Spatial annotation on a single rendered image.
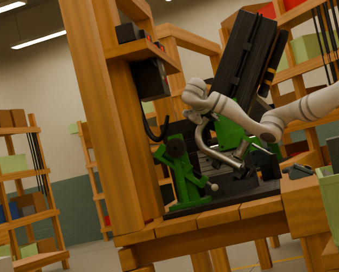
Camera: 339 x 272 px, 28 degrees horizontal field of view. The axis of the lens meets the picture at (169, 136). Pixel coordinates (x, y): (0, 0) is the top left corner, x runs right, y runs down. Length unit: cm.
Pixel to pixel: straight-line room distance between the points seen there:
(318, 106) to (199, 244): 60
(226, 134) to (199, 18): 943
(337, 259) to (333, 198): 14
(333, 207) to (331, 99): 78
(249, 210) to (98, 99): 60
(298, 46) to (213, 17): 620
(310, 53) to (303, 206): 387
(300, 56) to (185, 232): 396
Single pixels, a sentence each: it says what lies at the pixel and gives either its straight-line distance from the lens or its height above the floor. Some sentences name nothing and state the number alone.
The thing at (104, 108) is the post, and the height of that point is 129.
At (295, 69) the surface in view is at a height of 161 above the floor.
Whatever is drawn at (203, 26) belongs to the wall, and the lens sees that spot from 1212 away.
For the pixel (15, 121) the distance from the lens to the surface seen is 930.
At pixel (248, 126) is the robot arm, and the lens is 247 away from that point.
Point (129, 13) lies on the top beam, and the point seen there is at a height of 185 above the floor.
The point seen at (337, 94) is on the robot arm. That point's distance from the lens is 226.
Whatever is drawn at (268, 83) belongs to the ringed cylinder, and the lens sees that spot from 300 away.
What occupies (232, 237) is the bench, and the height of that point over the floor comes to 79.
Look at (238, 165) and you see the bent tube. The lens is 270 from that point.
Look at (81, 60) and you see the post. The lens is 225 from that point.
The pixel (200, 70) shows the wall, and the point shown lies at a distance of 1206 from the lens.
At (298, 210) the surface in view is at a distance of 215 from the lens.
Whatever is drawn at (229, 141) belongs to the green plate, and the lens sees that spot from 276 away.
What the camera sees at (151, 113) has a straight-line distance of 1167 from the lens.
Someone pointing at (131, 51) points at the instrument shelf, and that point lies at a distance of 252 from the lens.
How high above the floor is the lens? 107
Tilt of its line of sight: 2 degrees up
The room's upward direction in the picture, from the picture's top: 13 degrees counter-clockwise
